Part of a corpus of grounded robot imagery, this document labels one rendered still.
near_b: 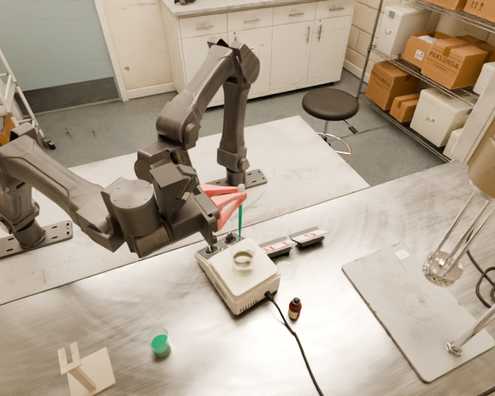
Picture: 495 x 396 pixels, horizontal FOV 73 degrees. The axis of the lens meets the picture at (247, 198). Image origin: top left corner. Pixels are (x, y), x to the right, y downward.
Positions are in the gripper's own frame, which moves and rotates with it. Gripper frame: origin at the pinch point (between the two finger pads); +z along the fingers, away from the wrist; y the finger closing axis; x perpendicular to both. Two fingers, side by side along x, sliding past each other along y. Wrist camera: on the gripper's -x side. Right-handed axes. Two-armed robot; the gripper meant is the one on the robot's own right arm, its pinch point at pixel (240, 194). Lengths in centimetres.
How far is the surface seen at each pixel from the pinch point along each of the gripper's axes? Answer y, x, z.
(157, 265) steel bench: 17.4, 32.4, -14.3
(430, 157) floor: 57, 121, 218
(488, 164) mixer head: -24.2, -11.9, 26.1
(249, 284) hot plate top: -4.7, 23.2, -0.6
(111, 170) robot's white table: 62, 33, -12
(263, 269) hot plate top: -3.3, 23.2, 4.2
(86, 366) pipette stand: 1.9, 31.6, -36.1
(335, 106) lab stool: 81, 58, 119
